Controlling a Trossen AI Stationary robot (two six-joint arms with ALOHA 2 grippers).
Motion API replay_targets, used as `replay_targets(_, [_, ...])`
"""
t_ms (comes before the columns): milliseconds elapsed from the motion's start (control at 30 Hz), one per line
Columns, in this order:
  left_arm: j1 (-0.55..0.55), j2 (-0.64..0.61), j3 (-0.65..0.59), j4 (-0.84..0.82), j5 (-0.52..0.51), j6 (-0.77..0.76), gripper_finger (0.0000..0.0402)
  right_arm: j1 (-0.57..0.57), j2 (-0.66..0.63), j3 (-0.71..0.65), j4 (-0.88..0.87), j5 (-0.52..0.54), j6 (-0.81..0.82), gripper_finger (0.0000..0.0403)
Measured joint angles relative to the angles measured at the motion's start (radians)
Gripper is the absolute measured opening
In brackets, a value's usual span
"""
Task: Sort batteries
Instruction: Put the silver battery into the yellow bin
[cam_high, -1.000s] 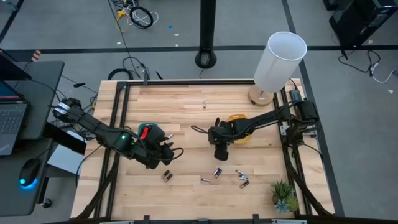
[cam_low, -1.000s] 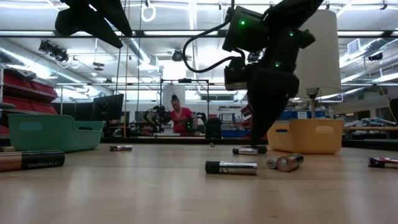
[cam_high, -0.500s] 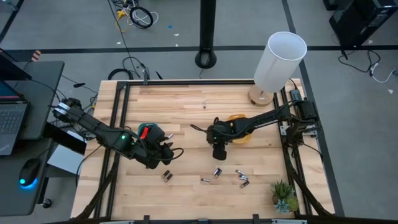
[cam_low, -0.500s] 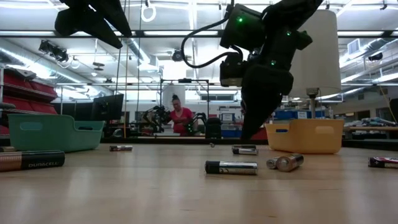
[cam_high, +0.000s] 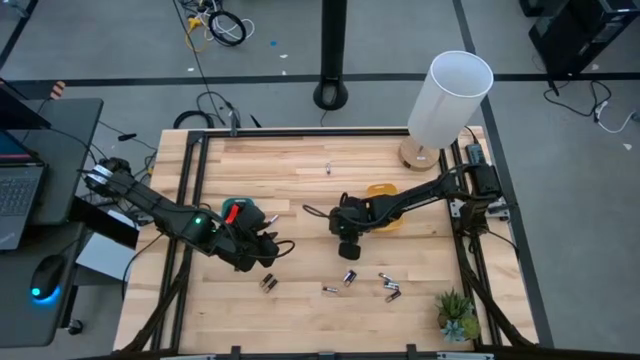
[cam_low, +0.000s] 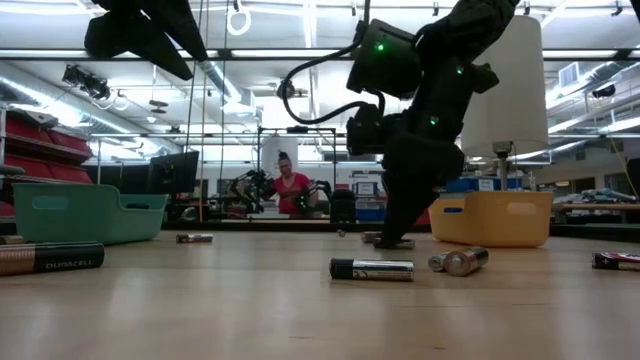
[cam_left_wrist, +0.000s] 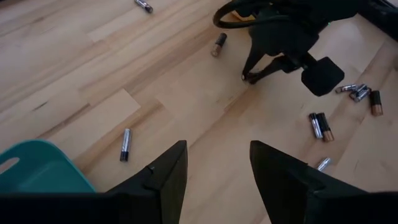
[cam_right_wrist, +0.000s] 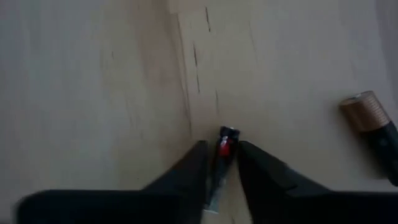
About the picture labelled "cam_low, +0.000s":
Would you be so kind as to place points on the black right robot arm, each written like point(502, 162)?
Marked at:
point(450, 30)

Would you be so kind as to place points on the white blue sign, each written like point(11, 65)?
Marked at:
point(366, 188)

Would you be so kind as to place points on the blue storage bins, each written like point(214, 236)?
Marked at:
point(465, 186)

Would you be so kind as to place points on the red storage bin rack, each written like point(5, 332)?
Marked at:
point(45, 142)

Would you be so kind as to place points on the black background robot arm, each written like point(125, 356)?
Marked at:
point(252, 187)
point(320, 190)

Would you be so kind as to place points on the black computer monitor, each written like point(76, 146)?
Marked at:
point(172, 172)

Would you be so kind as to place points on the black office chair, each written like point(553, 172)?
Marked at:
point(343, 207)

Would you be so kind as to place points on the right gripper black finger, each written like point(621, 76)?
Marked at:
point(382, 225)
point(405, 220)

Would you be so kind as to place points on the white shade table lamp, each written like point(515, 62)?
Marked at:
point(515, 100)

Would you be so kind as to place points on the black ceiling spotlights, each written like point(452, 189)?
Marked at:
point(92, 86)

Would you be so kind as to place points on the red black battery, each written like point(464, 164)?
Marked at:
point(617, 261)

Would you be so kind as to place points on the overhead light bar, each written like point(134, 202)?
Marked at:
point(224, 53)

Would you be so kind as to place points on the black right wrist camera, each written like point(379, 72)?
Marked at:
point(367, 132)

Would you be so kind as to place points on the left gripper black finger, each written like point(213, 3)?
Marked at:
point(125, 40)
point(175, 20)

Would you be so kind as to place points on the yellow plastic bin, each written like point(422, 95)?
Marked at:
point(490, 225)

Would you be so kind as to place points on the silver black battery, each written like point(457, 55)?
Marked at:
point(372, 270)
point(195, 238)

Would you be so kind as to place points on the wooden side table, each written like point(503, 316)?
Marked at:
point(600, 206)

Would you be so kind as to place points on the blue crate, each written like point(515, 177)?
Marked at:
point(371, 215)

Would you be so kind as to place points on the person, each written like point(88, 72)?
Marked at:
point(292, 195)

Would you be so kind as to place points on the Duracell copper black battery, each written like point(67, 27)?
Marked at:
point(65, 260)

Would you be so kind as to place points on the black table frame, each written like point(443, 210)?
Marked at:
point(250, 226)

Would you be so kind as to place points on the green plastic bin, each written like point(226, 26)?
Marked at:
point(75, 215)

